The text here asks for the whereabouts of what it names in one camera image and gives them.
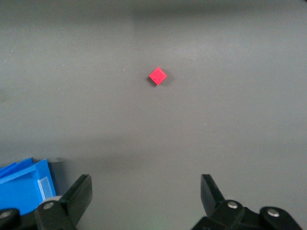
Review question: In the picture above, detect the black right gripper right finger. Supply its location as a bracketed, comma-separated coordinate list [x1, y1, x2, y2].
[191, 174, 250, 230]

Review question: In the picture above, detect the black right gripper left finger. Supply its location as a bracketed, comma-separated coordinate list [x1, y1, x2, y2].
[35, 174, 93, 230]

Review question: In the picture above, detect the small red cube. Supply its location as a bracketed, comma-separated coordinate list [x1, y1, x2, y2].
[148, 67, 168, 86]

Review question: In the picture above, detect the blue plastic storage bin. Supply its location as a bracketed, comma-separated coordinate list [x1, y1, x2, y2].
[0, 157, 57, 215]

